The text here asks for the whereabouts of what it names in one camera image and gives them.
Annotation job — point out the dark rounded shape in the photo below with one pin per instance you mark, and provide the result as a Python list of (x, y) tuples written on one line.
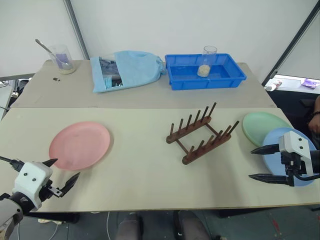
[(130, 227)]

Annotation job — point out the blue plastic bin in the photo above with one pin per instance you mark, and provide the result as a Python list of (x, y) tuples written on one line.
[(225, 75)]

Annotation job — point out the glass beaker with grains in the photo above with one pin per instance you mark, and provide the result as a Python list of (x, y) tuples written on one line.
[(63, 61)]

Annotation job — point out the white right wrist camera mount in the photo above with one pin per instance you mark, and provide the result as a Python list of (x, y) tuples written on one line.
[(293, 143)]

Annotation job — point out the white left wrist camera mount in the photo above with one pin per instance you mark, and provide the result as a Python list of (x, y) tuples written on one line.
[(28, 178)]

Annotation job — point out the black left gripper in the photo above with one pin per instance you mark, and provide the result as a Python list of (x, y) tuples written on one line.
[(48, 191)]

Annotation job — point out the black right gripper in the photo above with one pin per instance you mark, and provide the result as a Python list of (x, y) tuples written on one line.
[(293, 163)]

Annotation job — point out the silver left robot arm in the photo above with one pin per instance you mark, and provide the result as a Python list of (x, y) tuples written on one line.
[(8, 212)]

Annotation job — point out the pink plastic plate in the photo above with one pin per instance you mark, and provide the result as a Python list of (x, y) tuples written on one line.
[(80, 145)]

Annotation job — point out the purple packet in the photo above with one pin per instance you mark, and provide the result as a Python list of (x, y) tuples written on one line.
[(310, 83)]

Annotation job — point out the small black clip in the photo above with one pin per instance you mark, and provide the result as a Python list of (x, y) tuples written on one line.
[(56, 79)]

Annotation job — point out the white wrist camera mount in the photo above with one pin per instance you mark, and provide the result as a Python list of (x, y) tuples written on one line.
[(293, 143), (28, 178)]

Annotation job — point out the grey metal frame pole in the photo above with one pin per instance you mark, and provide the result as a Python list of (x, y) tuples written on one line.
[(76, 30), (290, 50)]

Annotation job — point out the green plastic plate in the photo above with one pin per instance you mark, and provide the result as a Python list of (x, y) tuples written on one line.
[(260, 125)]

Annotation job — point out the clear cup with grains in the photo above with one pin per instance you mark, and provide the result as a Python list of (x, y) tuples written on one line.
[(206, 65)]

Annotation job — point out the wooden dish rack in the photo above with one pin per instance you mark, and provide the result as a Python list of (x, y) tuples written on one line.
[(197, 136)]

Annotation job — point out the blue plastic plate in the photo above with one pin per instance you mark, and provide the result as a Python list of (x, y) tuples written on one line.
[(273, 163)]

